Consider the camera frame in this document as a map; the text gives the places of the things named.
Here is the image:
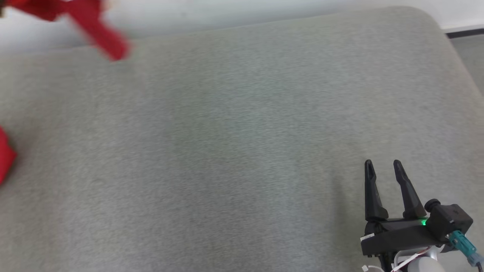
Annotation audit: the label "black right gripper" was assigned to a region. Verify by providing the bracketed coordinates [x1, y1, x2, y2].
[361, 159, 454, 258]

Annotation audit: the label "red and white t-shirt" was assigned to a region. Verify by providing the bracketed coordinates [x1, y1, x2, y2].
[2, 0, 131, 62]

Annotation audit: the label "red shorts with white stripe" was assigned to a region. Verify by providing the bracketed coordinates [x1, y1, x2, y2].
[0, 127, 17, 185]

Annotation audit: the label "grey fabric sofa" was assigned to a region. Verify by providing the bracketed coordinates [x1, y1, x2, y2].
[0, 6, 484, 272]

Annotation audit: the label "black skirting board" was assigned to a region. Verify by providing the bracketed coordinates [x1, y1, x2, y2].
[445, 28, 484, 39]

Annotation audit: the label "white and red wires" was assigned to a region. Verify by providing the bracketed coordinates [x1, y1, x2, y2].
[361, 246, 431, 272]

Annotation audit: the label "teal right camera connector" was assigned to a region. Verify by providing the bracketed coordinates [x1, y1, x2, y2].
[446, 230, 484, 267]

